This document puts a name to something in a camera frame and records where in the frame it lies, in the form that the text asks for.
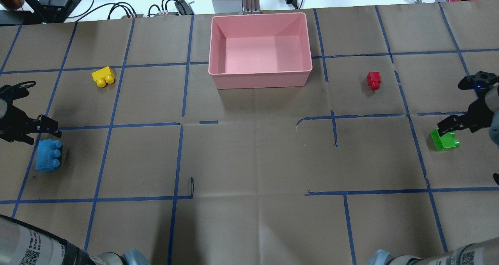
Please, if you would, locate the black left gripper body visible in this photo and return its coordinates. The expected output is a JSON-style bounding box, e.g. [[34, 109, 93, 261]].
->
[[0, 81, 37, 143]]

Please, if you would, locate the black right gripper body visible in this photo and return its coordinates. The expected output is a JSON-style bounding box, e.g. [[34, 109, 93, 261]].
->
[[458, 72, 499, 133]]

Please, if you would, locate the green toy block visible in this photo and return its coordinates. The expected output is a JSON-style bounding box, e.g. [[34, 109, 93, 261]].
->
[[430, 129, 460, 152]]

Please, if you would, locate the blue three-stud toy block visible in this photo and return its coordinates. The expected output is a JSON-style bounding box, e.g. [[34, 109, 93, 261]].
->
[[35, 139, 62, 172]]

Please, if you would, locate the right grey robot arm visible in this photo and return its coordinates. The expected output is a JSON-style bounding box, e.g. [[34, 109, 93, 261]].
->
[[367, 71, 499, 265]]

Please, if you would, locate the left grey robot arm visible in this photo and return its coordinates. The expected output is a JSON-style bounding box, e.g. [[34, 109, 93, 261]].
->
[[0, 81, 149, 265]]

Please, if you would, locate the pink plastic box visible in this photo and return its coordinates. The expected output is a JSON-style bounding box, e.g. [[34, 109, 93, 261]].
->
[[208, 12, 313, 90]]

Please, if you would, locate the yellow two-stud toy block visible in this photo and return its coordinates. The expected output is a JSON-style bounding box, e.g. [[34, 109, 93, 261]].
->
[[92, 66, 115, 88]]

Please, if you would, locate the red toy block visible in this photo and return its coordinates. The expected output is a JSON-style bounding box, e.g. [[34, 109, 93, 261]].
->
[[366, 71, 381, 91]]

